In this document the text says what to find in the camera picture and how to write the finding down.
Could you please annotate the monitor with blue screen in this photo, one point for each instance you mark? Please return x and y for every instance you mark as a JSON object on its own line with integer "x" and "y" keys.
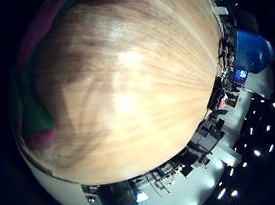
{"x": 252, "y": 51}

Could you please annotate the small lit screen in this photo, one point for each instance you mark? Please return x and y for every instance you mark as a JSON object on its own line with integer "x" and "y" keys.
{"x": 241, "y": 74}

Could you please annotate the green dinosaur plush toy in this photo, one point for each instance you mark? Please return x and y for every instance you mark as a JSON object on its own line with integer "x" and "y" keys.
{"x": 35, "y": 120}

